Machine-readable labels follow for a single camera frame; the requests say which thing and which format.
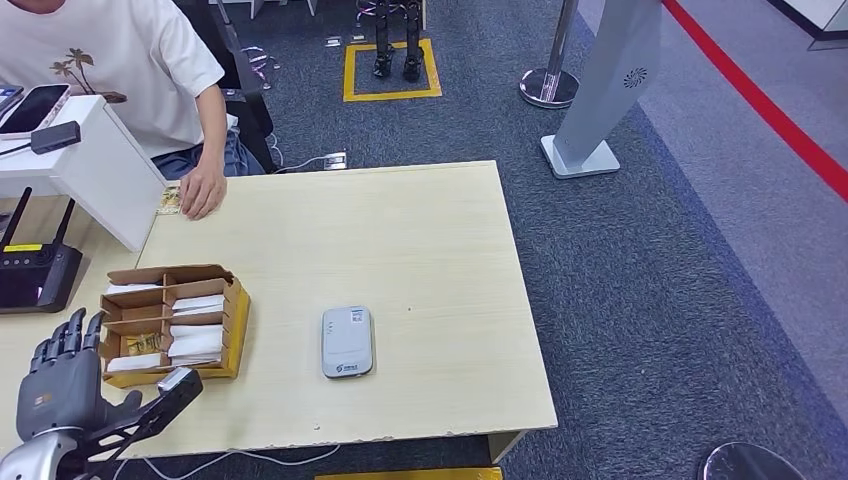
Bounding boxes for black power bank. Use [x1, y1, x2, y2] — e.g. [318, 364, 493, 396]
[30, 121, 83, 156]

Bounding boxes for person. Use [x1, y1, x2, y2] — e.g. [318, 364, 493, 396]
[0, 0, 266, 181]

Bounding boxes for yellow floor tape square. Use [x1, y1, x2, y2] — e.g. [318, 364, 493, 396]
[343, 38, 443, 104]
[314, 466, 503, 480]

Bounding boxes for long white cable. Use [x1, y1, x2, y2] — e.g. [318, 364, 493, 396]
[112, 443, 342, 480]

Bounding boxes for white desktop shelf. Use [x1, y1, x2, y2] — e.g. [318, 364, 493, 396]
[0, 95, 170, 253]

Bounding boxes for smartphone with pink case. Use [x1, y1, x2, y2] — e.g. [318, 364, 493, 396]
[0, 84, 73, 140]

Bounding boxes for cardboard organiser box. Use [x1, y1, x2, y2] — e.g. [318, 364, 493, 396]
[97, 263, 252, 389]

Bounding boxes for grey kiosk stand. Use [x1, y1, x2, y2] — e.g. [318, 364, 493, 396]
[539, 0, 664, 181]

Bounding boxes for grey card reader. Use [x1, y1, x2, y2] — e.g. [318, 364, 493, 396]
[321, 305, 376, 380]

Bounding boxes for white floor cable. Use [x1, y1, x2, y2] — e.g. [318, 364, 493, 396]
[268, 132, 329, 175]

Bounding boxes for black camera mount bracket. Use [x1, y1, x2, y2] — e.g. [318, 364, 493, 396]
[72, 370, 205, 468]

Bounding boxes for chrome stanchion post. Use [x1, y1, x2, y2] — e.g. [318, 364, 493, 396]
[518, 0, 582, 111]

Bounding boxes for black humanoid robot legs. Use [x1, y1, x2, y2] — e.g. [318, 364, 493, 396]
[372, 0, 425, 84]

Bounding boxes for white cabinet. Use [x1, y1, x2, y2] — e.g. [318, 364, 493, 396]
[765, 0, 848, 53]

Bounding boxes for pale desk leg panel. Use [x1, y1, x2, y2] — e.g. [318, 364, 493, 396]
[488, 430, 528, 465]

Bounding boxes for black office chair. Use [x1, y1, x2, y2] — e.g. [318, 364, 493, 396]
[168, 0, 276, 175]

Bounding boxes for white table frame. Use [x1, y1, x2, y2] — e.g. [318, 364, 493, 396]
[210, 0, 318, 21]

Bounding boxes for person's left hand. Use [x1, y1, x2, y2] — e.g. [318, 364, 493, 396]
[178, 158, 229, 222]

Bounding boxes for chrome stanchion base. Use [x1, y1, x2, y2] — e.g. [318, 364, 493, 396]
[696, 441, 808, 480]

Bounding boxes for black controller with antennas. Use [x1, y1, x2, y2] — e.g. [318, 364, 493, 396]
[0, 187, 85, 315]

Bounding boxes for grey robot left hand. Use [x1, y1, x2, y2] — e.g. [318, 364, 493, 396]
[15, 307, 144, 442]

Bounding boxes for patterned ID card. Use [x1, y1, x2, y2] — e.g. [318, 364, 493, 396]
[156, 185, 183, 217]

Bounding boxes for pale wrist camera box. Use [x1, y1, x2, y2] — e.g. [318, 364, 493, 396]
[157, 367, 195, 393]

